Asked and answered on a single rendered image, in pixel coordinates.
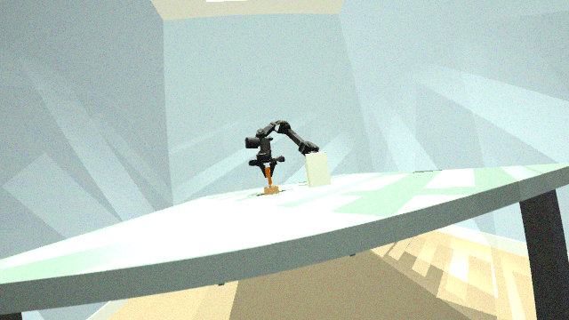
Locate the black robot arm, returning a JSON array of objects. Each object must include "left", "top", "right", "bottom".
[{"left": 245, "top": 120, "right": 319, "bottom": 161}]

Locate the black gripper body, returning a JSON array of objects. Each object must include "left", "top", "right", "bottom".
[{"left": 249, "top": 148, "right": 285, "bottom": 166}]

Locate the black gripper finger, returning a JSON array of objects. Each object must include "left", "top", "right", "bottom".
[
  {"left": 257, "top": 164, "right": 266, "bottom": 178},
  {"left": 269, "top": 163, "right": 277, "bottom": 177}
]

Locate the brown wooden block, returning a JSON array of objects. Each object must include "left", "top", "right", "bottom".
[{"left": 264, "top": 186, "right": 279, "bottom": 196}]

